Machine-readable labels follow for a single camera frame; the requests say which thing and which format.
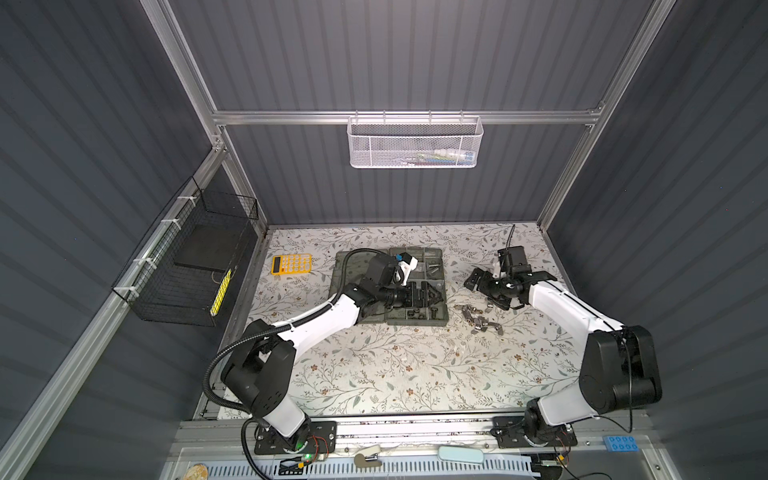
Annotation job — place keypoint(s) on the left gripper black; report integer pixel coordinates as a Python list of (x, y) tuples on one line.
[(421, 299)]

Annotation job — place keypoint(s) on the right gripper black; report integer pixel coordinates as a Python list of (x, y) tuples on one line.
[(482, 285)]

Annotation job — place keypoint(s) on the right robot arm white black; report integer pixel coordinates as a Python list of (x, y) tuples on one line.
[(618, 369)]

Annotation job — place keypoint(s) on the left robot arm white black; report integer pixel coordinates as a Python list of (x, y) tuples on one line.
[(253, 374)]

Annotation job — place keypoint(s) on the pile of screws and nuts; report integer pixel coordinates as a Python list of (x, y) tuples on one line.
[(479, 323)]

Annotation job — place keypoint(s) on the clear green compartment organizer box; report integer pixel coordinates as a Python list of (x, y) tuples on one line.
[(349, 269)]

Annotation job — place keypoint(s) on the floral patterned table mat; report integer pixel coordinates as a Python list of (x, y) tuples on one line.
[(377, 368)]

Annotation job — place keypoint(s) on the yellow calculator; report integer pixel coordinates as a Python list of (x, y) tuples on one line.
[(291, 264)]

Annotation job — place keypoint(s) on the light blue oval object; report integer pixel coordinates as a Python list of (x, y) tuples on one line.
[(457, 454)]

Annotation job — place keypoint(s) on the beige tape dispenser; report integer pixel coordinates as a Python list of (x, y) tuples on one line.
[(368, 458)]

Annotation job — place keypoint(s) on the blue lego brick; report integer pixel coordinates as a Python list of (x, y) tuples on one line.
[(620, 443)]

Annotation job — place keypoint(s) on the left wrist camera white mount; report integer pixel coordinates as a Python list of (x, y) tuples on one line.
[(406, 264)]

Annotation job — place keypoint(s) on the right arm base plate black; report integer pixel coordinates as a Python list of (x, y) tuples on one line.
[(518, 431)]

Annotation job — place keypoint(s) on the white wire mesh basket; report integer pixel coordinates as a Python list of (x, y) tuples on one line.
[(414, 142)]

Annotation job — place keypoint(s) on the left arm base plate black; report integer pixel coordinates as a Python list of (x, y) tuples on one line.
[(312, 437)]

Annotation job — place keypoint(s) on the black wire mesh basket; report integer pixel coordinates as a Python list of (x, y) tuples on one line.
[(176, 278)]

